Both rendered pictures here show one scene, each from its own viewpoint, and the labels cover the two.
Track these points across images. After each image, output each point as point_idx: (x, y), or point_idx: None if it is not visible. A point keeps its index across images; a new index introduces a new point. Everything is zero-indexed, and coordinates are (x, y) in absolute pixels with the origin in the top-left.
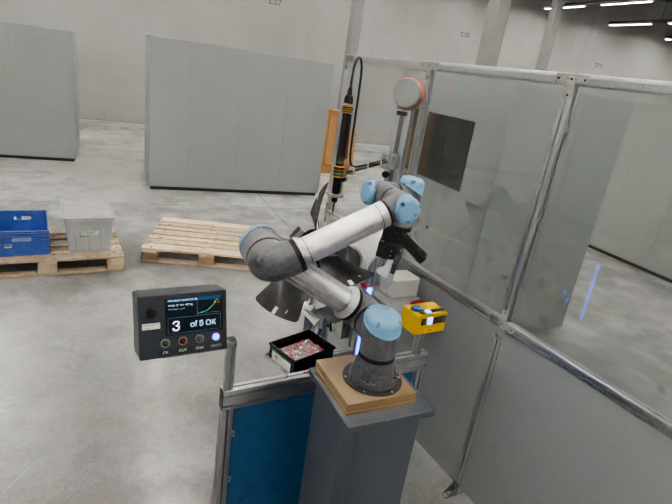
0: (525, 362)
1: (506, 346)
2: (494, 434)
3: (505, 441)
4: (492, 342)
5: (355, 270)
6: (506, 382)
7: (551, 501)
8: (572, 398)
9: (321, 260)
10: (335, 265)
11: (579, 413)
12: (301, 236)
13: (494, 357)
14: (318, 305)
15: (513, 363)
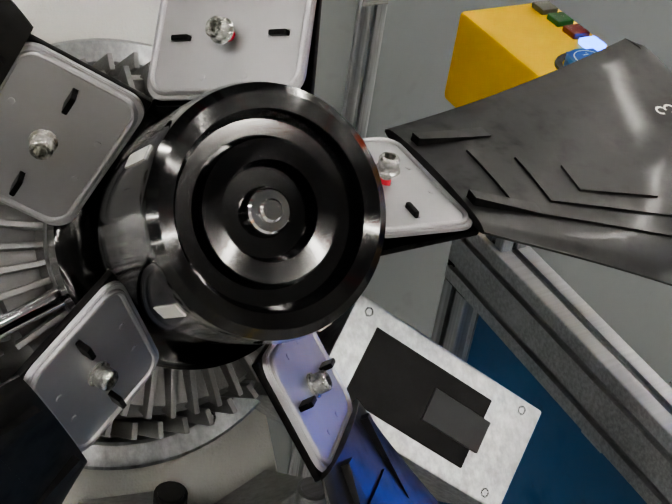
0: (482, 8)
1: (407, 8)
2: (402, 274)
3: (440, 259)
4: (349, 33)
5: (596, 105)
6: (422, 112)
7: (579, 265)
8: (626, 0)
9: (518, 226)
10: (571, 173)
11: (644, 22)
12: (171, 245)
13: (370, 73)
14: (490, 475)
15: (440, 41)
